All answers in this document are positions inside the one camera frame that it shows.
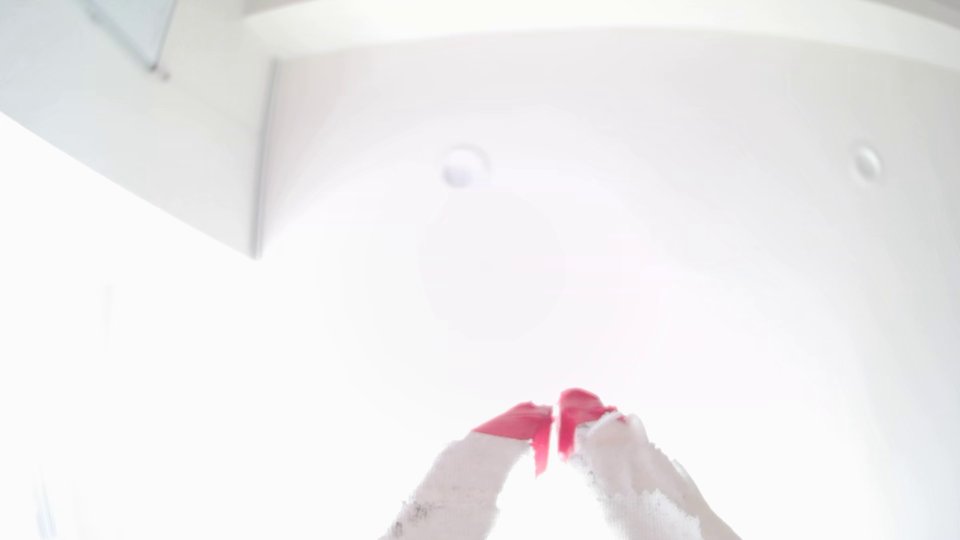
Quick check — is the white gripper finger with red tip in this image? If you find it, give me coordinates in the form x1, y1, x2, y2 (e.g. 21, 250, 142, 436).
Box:
557, 387, 744, 540
382, 401, 555, 540

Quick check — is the round recessed ceiling light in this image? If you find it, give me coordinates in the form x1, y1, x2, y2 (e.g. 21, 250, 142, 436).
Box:
441, 144, 492, 189
851, 144, 885, 185

